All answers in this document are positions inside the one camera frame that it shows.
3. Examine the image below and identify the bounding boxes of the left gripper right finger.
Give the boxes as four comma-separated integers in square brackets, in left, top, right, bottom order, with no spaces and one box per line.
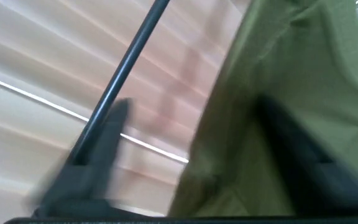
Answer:
[255,94,358,216]

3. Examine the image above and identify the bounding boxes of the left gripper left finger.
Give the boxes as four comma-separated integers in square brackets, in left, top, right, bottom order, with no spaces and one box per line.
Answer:
[31,98,133,218]

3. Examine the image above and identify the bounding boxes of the black clothes rack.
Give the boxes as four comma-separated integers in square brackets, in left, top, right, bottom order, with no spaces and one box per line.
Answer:
[66,0,171,166]

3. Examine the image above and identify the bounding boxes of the green sleeveless top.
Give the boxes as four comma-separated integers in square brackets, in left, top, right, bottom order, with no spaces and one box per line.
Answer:
[168,0,358,218]

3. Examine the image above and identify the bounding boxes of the beige curtain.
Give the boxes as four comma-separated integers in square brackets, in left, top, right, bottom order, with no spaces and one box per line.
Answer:
[0,0,251,224]

